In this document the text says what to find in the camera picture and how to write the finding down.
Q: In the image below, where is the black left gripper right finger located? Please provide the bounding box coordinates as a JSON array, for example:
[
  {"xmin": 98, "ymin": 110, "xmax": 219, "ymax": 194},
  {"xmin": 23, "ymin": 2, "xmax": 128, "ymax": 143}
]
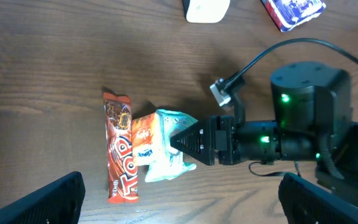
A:
[{"xmin": 278, "ymin": 173, "xmax": 358, "ymax": 224}]

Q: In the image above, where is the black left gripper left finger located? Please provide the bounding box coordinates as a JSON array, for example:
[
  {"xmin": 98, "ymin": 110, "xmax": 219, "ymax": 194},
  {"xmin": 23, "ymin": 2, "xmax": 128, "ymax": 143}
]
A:
[{"xmin": 0, "ymin": 171, "xmax": 85, "ymax": 224}]

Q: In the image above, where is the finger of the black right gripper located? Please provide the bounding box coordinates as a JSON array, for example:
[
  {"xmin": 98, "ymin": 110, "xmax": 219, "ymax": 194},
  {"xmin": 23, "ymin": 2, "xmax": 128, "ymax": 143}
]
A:
[{"xmin": 170, "ymin": 117, "xmax": 217, "ymax": 166}]

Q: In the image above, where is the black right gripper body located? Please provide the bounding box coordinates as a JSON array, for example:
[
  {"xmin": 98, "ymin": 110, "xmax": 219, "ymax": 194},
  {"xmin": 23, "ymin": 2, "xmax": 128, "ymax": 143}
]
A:
[{"xmin": 214, "ymin": 116, "xmax": 237, "ymax": 165}]

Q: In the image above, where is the teal white snack packet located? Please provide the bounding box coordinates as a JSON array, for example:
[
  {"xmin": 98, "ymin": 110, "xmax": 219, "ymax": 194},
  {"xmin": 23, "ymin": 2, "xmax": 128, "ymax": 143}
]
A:
[{"xmin": 145, "ymin": 109, "xmax": 198, "ymax": 182}]

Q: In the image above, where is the small orange snack packet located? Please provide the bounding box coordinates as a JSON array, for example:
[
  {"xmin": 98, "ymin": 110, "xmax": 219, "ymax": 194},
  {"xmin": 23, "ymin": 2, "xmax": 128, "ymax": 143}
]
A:
[{"xmin": 132, "ymin": 112, "xmax": 163, "ymax": 166}]

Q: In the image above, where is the orange Top chocolate bar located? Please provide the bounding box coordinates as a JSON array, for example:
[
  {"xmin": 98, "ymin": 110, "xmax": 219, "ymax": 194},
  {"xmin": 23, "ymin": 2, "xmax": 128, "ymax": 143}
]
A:
[{"xmin": 103, "ymin": 91, "xmax": 139, "ymax": 203}]

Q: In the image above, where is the red blue snack packet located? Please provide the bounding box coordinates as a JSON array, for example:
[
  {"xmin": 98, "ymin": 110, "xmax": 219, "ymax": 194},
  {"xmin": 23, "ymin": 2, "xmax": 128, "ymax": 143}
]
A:
[{"xmin": 260, "ymin": 0, "xmax": 326, "ymax": 32}]

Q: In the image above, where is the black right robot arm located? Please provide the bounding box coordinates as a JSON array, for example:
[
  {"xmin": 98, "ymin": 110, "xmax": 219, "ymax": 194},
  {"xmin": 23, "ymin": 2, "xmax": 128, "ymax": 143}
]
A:
[{"xmin": 170, "ymin": 62, "xmax": 358, "ymax": 207}]

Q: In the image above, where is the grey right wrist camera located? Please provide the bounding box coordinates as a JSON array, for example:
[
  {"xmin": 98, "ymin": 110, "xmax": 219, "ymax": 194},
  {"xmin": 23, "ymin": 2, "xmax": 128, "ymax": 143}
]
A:
[{"xmin": 209, "ymin": 78, "xmax": 231, "ymax": 108}]

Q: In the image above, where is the black camera cable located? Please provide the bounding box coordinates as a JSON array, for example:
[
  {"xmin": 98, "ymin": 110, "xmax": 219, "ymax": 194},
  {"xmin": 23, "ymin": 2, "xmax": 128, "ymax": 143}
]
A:
[{"xmin": 222, "ymin": 37, "xmax": 358, "ymax": 91}]

